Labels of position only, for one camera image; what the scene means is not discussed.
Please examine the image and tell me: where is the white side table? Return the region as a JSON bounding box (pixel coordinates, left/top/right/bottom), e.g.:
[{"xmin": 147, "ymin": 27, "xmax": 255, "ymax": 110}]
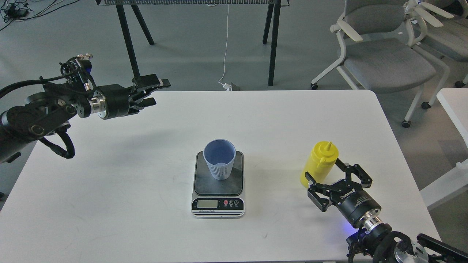
[{"xmin": 420, "ymin": 88, "xmax": 468, "ymax": 211}]

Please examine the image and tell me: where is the grey office chair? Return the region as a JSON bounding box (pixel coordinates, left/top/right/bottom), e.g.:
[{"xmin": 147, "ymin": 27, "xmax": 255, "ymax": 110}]
[
  {"xmin": 404, "ymin": 0, "xmax": 468, "ymax": 88},
  {"xmin": 310, "ymin": 0, "xmax": 436, "ymax": 128}
]

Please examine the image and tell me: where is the digital kitchen scale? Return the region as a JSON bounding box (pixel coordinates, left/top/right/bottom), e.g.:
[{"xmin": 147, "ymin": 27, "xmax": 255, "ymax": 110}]
[{"xmin": 191, "ymin": 151, "xmax": 245, "ymax": 218}]

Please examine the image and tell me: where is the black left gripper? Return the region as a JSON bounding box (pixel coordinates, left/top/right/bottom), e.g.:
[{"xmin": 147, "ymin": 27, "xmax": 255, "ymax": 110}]
[{"xmin": 90, "ymin": 74, "xmax": 171, "ymax": 119}]

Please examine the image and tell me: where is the blue ribbed plastic cup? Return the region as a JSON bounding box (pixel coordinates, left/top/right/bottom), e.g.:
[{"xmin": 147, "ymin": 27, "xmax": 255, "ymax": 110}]
[{"xmin": 203, "ymin": 139, "xmax": 236, "ymax": 181}]

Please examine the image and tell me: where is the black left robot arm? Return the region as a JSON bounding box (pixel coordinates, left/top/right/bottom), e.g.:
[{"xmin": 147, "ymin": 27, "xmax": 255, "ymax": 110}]
[{"xmin": 0, "ymin": 54, "xmax": 171, "ymax": 163}]

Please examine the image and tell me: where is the white power plug adapter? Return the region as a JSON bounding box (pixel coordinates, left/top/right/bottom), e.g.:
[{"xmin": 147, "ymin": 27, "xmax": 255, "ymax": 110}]
[{"xmin": 221, "ymin": 82, "xmax": 240, "ymax": 91}]

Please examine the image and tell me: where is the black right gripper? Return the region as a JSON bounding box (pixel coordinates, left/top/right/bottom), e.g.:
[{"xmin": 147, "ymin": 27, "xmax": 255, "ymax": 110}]
[{"xmin": 305, "ymin": 159, "xmax": 381, "ymax": 228}]

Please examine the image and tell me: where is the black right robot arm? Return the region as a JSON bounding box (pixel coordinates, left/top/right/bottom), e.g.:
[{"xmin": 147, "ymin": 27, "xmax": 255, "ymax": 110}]
[{"xmin": 305, "ymin": 160, "xmax": 468, "ymax": 263}]

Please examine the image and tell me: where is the yellow squeeze bottle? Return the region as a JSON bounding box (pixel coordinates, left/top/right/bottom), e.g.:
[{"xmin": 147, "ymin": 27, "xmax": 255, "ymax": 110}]
[{"xmin": 300, "ymin": 141, "xmax": 339, "ymax": 188}]

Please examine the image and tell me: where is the white hanging cable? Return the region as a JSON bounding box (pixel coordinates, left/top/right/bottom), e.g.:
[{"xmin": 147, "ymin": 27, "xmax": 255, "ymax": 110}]
[{"xmin": 218, "ymin": 4, "xmax": 231, "ymax": 86}]

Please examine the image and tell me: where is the black floor cables bundle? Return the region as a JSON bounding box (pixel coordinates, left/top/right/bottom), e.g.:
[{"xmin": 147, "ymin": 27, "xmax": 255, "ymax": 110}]
[{"xmin": 0, "ymin": 0, "xmax": 79, "ymax": 31}]

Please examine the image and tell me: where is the black trestle table background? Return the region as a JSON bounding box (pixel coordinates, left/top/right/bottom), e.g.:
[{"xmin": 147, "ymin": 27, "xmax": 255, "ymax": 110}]
[{"xmin": 104, "ymin": 0, "xmax": 283, "ymax": 87}]

